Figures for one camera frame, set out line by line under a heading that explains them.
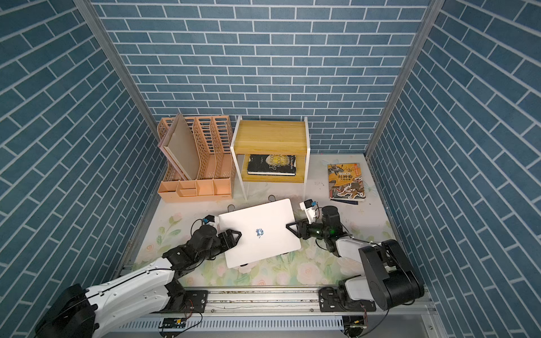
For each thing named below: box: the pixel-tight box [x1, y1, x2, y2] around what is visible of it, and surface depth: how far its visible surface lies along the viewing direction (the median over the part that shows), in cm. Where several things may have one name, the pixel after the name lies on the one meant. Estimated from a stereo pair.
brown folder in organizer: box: [159, 113, 201, 181], surface depth 100 cm
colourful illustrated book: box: [327, 162, 367, 200], surface depth 108 cm
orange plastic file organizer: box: [157, 115, 236, 203], surface depth 103 cm
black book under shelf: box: [247, 154, 296, 177], surface depth 95 cm
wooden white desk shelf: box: [230, 115, 310, 201], surface depth 84 cm
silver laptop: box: [218, 198, 302, 269], surface depth 85 cm
